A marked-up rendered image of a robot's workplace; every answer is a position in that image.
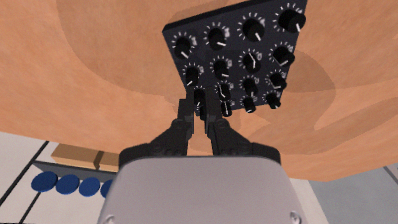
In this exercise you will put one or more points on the black knob box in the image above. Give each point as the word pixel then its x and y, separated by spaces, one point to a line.
pixel 247 46

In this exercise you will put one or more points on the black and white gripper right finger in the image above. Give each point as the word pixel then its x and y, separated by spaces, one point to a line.
pixel 224 139

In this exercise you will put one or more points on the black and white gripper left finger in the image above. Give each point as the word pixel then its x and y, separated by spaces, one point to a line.
pixel 172 141

